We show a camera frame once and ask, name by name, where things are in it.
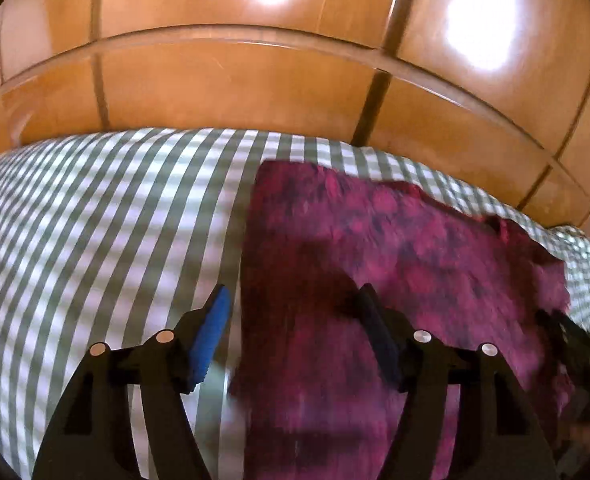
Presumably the dark red patterned garment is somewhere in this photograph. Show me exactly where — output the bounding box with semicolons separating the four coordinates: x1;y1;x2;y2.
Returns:
230;160;570;479

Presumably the wooden wardrobe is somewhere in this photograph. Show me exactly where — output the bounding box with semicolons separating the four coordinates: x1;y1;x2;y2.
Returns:
0;0;590;235

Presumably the green white checkered bedsheet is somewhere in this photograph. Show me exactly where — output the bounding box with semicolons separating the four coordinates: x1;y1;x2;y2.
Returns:
0;128;590;479

